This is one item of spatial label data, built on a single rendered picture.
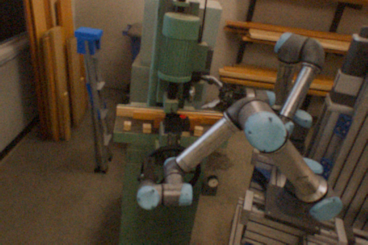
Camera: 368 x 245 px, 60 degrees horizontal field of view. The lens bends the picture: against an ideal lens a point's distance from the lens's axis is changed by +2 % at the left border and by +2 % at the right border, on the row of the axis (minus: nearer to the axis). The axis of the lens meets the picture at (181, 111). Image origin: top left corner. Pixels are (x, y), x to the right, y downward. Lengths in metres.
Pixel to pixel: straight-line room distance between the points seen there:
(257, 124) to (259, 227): 0.67
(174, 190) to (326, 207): 0.54
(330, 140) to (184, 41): 0.80
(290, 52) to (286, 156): 0.69
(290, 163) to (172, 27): 0.80
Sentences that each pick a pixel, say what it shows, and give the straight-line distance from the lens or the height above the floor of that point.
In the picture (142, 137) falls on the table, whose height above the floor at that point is 0.88.
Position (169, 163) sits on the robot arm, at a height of 1.00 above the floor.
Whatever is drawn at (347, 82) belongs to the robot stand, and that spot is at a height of 1.35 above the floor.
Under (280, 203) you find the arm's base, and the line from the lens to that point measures 1.47.
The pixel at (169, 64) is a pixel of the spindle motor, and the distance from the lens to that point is 1.54.
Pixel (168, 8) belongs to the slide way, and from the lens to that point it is 1.72.
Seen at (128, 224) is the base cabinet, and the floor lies 0.28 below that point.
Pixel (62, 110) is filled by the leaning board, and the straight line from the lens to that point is 3.09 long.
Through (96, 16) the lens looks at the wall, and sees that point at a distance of 4.12.
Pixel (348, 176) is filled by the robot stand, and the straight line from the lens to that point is 1.60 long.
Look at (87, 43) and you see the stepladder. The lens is 2.32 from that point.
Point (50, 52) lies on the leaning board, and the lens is 2.87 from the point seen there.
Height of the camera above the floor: 1.73
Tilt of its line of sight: 26 degrees down
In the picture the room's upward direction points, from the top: 9 degrees clockwise
